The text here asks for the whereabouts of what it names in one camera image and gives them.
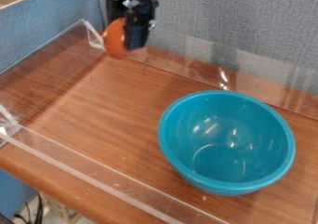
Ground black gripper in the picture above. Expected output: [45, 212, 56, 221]
[105, 0, 150, 51]

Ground brown toy mushroom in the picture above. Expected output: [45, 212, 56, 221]
[101, 18, 128, 59]

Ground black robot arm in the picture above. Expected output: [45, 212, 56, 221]
[105, 0, 158, 51]

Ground blue plastic bowl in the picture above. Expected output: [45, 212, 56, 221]
[157, 90, 295, 196]

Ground clear acrylic left barrier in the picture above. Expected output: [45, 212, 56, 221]
[0, 20, 104, 124]

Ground clear acrylic barrier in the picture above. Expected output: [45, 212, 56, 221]
[84, 18, 318, 121]
[0, 105, 228, 224]
[0, 20, 104, 124]

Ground clear acrylic back barrier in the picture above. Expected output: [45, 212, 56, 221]
[84, 18, 318, 121]

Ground clear acrylic front barrier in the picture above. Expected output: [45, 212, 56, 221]
[0, 105, 228, 224]

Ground clear triangular corner bracket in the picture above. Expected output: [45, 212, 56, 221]
[84, 21, 105, 51]

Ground black cables under table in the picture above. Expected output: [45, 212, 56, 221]
[0, 192, 44, 224]

